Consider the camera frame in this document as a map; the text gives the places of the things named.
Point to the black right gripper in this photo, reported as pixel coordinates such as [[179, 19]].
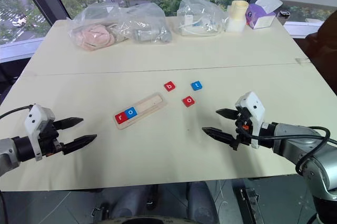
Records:
[[242, 139]]

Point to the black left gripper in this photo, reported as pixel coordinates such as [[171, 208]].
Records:
[[50, 142]]

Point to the red letter tile o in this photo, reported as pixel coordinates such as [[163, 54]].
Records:
[[188, 101]]

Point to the blue letter tile t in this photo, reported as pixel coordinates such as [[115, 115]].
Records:
[[196, 86]]

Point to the red letter tile b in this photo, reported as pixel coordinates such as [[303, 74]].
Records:
[[169, 86]]

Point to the wooden letter tray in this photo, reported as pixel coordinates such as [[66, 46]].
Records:
[[150, 104]]

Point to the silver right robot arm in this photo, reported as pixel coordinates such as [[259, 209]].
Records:
[[310, 155]]

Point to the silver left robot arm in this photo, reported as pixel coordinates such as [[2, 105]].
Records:
[[10, 153]]

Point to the red letter tile r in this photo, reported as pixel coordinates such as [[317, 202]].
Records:
[[121, 118]]

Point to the blue letter tile o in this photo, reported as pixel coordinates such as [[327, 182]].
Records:
[[131, 112]]

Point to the black metal stand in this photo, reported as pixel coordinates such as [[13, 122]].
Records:
[[248, 205]]

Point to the white plastic cup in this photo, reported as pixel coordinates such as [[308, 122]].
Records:
[[235, 25]]

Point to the clear tape piece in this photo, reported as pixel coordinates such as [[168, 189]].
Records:
[[302, 60]]

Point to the clear bag with pink cloth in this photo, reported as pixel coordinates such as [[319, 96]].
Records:
[[105, 31]]

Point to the purple tissue box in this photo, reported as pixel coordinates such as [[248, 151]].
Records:
[[259, 17]]

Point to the cream plastic cup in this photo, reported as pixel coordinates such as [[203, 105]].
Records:
[[239, 10]]

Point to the small dark jar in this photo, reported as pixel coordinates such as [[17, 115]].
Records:
[[284, 17]]

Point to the dark office chair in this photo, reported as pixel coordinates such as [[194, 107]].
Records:
[[323, 44]]

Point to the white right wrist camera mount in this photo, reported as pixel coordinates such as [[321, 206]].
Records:
[[252, 105]]

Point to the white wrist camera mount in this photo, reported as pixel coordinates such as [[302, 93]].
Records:
[[34, 121], [252, 105]]

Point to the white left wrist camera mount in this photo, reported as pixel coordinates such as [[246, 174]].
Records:
[[34, 121]]

